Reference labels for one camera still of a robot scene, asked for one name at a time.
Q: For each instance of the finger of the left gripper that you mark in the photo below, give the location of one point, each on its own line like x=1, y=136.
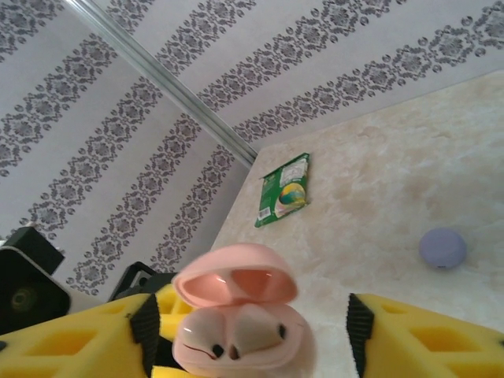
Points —
x=171, y=311
x=167, y=372

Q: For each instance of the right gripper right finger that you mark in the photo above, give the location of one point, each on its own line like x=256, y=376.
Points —
x=433, y=346

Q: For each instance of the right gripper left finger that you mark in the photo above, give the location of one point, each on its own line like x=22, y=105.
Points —
x=78, y=346

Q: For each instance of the pink earbud charging case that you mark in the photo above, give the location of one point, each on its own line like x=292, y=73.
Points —
x=244, y=260

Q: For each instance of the purple earbud charging case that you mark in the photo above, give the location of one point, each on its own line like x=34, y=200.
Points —
x=443, y=248

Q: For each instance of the green snack packet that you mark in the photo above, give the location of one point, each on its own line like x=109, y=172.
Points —
x=283, y=189

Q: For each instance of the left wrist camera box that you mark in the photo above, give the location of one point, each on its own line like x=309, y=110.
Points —
x=27, y=283

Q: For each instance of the aluminium frame post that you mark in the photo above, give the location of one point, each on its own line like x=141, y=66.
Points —
x=165, y=82

